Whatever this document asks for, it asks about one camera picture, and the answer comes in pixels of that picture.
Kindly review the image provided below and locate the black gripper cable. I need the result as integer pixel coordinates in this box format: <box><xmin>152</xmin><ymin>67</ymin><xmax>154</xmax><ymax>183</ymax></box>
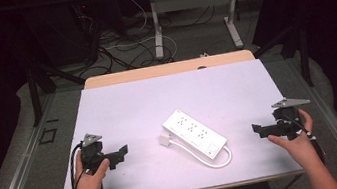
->
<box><xmin>281</xmin><ymin>108</ymin><xmax>326</xmax><ymax>169</ymax></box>
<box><xmin>63</xmin><ymin>141</ymin><xmax>92</xmax><ymax>189</ymax></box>

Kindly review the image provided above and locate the black floor socket frame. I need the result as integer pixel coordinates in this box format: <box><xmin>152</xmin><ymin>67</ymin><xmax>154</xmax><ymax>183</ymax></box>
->
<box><xmin>36</xmin><ymin>126</ymin><xmax>60</xmax><ymax>146</ymax></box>

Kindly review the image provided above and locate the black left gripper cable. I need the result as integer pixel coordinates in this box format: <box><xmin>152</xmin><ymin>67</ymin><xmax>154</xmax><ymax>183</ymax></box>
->
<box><xmin>63</xmin><ymin>141</ymin><xmax>92</xmax><ymax>189</ymax></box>

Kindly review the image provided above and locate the person's left hand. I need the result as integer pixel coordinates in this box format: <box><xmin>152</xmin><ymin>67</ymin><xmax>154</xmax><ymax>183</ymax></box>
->
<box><xmin>68</xmin><ymin>146</ymin><xmax>115</xmax><ymax>189</ymax></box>

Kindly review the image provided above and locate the white-legged desk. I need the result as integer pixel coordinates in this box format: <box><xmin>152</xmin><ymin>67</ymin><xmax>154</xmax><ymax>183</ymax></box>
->
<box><xmin>127</xmin><ymin>0</ymin><xmax>289</xmax><ymax>65</ymax></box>

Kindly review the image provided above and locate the white power strip cable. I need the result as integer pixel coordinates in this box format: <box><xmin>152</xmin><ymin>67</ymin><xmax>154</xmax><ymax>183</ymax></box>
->
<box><xmin>168</xmin><ymin>130</ymin><xmax>235</xmax><ymax>176</ymax></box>

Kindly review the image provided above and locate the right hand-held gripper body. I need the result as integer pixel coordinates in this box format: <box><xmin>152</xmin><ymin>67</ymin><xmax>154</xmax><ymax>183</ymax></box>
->
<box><xmin>269</xmin><ymin>94</ymin><xmax>316</xmax><ymax>143</ymax></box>

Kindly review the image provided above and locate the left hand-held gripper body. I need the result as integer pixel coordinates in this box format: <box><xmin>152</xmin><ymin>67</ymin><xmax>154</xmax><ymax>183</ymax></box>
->
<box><xmin>76</xmin><ymin>130</ymin><xmax>112</xmax><ymax>176</ymax></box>

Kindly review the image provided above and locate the bundle of black floor cables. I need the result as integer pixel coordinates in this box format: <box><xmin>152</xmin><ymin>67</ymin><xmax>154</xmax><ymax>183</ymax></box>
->
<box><xmin>73</xmin><ymin>0</ymin><xmax>230</xmax><ymax>79</ymax></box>

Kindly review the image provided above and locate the white table mat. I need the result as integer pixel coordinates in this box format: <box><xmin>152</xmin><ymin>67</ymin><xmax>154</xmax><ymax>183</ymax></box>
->
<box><xmin>41</xmin><ymin>54</ymin><xmax>306</xmax><ymax>189</ymax></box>

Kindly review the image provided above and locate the person's right hand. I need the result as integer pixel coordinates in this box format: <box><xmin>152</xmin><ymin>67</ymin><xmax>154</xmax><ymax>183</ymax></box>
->
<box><xmin>263</xmin><ymin>107</ymin><xmax>321</xmax><ymax>175</ymax></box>

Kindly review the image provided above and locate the white power strip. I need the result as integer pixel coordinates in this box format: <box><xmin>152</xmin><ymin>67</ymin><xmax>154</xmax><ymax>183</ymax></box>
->
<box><xmin>159</xmin><ymin>102</ymin><xmax>232</xmax><ymax>168</ymax></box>

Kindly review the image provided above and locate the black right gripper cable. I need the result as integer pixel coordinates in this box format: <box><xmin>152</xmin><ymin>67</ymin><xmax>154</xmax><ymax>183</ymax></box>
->
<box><xmin>281</xmin><ymin>108</ymin><xmax>326</xmax><ymax>169</ymax></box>

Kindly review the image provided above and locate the white floor cable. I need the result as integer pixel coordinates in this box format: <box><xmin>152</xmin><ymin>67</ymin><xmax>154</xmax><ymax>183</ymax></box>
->
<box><xmin>97</xmin><ymin>0</ymin><xmax>181</xmax><ymax>73</ymax></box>

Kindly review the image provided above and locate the black metal stand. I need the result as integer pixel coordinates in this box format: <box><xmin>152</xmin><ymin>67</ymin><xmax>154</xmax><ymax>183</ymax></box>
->
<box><xmin>23</xmin><ymin>51</ymin><xmax>92</xmax><ymax>128</ymax></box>
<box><xmin>250</xmin><ymin>21</ymin><xmax>316</xmax><ymax>96</ymax></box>

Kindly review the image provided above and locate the white plug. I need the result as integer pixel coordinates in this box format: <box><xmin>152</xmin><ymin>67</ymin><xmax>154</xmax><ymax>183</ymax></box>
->
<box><xmin>157</xmin><ymin>131</ymin><xmax>174</xmax><ymax>148</ymax></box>

